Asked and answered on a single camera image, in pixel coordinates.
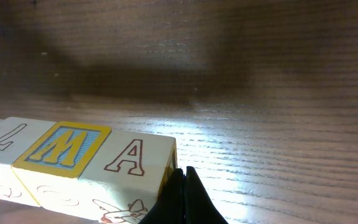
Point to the wooden block soccer ball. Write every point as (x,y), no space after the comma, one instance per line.
(50,169)

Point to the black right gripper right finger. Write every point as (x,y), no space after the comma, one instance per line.
(199,208)

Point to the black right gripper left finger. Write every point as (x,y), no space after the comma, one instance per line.
(168,208)

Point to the wooden block red scribble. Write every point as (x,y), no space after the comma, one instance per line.
(124,178)

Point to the teal block umbrella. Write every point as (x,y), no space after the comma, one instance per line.
(16,136)

